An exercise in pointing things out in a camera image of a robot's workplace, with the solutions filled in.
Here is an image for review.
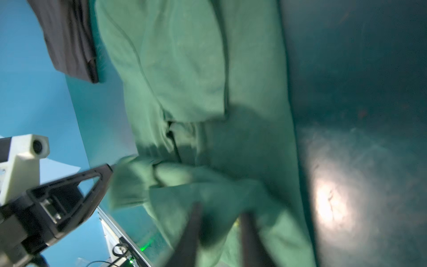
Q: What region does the aluminium front rail base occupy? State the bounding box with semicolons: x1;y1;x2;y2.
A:
97;208;153;267

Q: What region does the folded black t-shirt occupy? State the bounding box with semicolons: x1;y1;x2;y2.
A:
27;0;99;83

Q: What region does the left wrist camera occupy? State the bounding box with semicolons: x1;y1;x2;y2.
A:
1;134;50;205

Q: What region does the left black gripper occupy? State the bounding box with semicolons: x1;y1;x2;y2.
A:
1;164;113;267

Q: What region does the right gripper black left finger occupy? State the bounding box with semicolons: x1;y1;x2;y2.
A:
165;202;202;267

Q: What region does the dark green t-shirt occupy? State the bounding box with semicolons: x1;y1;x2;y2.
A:
95;1;316;267

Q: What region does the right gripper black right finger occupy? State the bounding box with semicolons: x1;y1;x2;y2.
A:
240;212;275;267

